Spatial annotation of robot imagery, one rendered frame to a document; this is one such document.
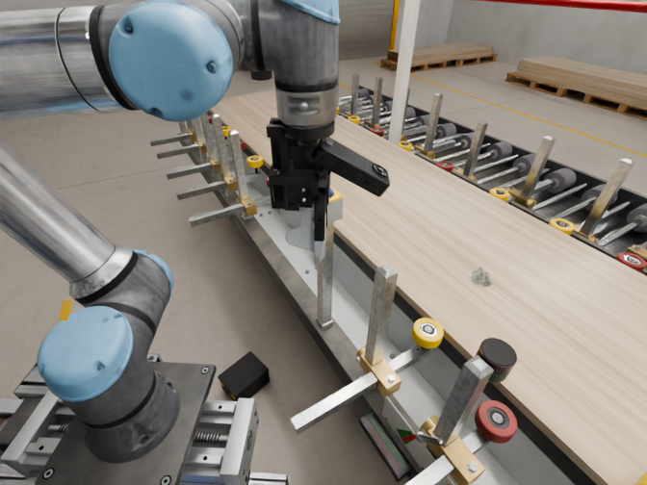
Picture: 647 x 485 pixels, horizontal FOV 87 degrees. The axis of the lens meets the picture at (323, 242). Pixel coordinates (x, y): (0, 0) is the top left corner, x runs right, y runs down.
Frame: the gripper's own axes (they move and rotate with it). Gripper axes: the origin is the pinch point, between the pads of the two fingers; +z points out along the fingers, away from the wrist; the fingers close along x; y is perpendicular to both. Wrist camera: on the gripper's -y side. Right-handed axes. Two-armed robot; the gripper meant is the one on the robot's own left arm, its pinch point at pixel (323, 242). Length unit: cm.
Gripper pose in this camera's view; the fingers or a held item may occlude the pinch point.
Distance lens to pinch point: 56.6
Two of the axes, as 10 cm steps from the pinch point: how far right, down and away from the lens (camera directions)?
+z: 0.0, 7.8, 6.2
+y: -10.0, -0.4, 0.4
